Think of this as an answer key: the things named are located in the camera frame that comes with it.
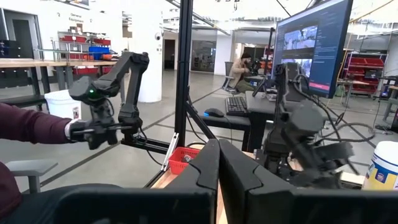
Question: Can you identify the dark door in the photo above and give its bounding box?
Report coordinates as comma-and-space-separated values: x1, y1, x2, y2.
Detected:
0, 8, 43, 60

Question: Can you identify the white waste bin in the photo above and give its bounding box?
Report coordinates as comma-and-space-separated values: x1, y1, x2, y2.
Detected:
44, 89, 82, 121

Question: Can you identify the black monitor blue screen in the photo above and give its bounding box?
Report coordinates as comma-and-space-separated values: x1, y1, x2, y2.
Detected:
271, 0, 354, 99

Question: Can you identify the red bin shelving rack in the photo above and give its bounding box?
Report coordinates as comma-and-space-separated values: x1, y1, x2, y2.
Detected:
341, 51, 389, 95

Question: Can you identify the black computer mouse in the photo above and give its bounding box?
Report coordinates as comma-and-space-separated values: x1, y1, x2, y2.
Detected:
203, 108, 225, 118

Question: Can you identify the black keyboard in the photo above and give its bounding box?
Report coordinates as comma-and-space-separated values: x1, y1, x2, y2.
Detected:
225, 96, 249, 118

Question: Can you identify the person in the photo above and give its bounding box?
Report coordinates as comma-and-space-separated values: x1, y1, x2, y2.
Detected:
228, 52, 255, 94
0, 101, 91, 220

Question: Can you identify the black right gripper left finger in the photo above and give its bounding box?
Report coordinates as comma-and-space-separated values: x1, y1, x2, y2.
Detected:
132, 139, 221, 224

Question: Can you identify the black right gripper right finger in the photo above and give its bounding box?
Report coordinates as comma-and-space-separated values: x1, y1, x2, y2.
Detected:
219, 139, 340, 224

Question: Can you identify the wooden top workbench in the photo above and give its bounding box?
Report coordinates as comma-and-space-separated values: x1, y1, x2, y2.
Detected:
0, 58, 119, 94

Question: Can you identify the grey stool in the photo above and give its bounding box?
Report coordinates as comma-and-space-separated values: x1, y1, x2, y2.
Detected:
4, 159, 59, 194

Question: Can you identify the blue storage bin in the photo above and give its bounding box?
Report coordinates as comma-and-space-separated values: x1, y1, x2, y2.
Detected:
88, 46, 110, 60

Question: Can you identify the grey desk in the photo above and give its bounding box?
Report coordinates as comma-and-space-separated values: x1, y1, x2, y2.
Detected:
198, 90, 280, 152

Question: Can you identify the shelf with red bins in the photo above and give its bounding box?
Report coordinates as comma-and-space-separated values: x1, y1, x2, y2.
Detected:
57, 30, 113, 75

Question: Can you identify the white pillar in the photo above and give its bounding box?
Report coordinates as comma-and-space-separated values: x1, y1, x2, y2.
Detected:
129, 0, 164, 103

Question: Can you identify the red plastic basket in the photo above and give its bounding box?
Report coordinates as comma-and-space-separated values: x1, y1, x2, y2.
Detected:
167, 146, 201, 175

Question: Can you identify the grey office chair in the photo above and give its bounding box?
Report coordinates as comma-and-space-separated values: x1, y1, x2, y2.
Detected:
221, 61, 237, 93

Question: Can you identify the grey bench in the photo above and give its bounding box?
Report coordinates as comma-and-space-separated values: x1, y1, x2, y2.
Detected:
0, 95, 47, 110

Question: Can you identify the Lysol wipes canister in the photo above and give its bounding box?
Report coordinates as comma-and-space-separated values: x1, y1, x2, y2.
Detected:
362, 141, 398, 191

